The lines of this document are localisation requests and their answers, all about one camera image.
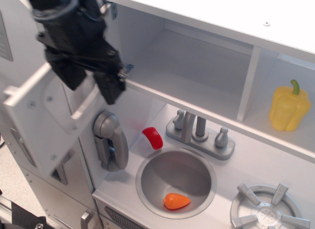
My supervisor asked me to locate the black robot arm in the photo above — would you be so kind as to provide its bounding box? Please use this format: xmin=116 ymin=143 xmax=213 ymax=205
xmin=29 ymin=0 xmax=126 ymax=105

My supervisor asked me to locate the black equipment bottom left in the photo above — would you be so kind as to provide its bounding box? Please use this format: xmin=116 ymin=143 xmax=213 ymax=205
xmin=0 ymin=191 xmax=54 ymax=229

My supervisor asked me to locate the grey toy faucet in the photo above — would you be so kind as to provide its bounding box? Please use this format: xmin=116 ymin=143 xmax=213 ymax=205
xmin=166 ymin=109 xmax=235 ymax=161

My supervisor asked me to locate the grey toy stove burner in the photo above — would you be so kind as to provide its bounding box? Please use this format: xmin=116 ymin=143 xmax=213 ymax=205
xmin=230 ymin=183 xmax=311 ymax=229

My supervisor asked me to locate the orange toy carrot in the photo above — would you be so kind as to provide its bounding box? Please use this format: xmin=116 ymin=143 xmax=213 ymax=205
xmin=163 ymin=193 xmax=191 ymax=210

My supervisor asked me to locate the yellow toy bell pepper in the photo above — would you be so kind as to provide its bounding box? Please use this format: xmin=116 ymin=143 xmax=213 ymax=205
xmin=269 ymin=79 xmax=312 ymax=131

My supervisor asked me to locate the white toy fridge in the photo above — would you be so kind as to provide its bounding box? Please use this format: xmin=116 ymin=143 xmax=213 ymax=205
xmin=0 ymin=0 xmax=106 ymax=229

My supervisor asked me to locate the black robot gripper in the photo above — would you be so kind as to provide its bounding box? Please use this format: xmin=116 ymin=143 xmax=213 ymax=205
xmin=31 ymin=0 xmax=126 ymax=105

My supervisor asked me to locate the grey toy wall phone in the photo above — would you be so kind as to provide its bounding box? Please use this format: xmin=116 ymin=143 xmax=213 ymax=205
xmin=93 ymin=111 xmax=128 ymax=172

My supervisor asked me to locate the grey lower fridge handle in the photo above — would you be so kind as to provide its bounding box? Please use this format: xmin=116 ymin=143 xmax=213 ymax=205
xmin=80 ymin=211 xmax=95 ymax=229

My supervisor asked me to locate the white microwave door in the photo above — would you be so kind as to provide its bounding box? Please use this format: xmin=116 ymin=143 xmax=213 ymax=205
xmin=3 ymin=63 xmax=104 ymax=176

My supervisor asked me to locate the grey round sink bowl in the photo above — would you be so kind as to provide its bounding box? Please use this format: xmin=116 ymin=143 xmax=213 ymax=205
xmin=135 ymin=147 xmax=217 ymax=219

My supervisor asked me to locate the red toy pepper slice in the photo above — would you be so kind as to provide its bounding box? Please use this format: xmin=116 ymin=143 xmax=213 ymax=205
xmin=142 ymin=127 xmax=163 ymax=150

